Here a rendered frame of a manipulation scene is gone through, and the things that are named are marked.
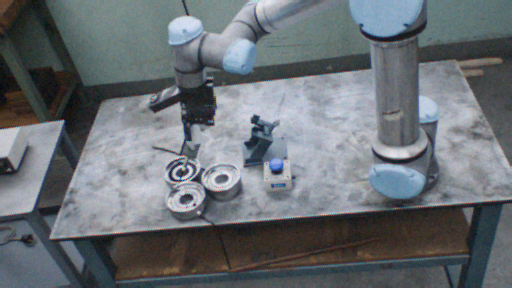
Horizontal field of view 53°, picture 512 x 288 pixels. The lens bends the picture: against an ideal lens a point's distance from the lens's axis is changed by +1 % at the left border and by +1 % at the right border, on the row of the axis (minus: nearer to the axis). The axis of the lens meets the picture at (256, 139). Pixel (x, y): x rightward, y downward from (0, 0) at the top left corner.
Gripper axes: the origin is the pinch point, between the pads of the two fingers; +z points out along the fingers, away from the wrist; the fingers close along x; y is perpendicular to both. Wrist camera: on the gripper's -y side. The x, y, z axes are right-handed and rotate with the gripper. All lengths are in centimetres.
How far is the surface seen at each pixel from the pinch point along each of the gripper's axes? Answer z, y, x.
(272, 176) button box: 5.6, 21.6, -7.0
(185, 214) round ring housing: 10.1, -0.5, -16.4
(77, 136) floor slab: 108, -92, 119
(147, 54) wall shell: 74, -52, 154
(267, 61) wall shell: 79, 19, 155
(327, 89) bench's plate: 8, 39, 34
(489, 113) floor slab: 78, 133, 106
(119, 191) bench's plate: 15.9, -21.4, -3.7
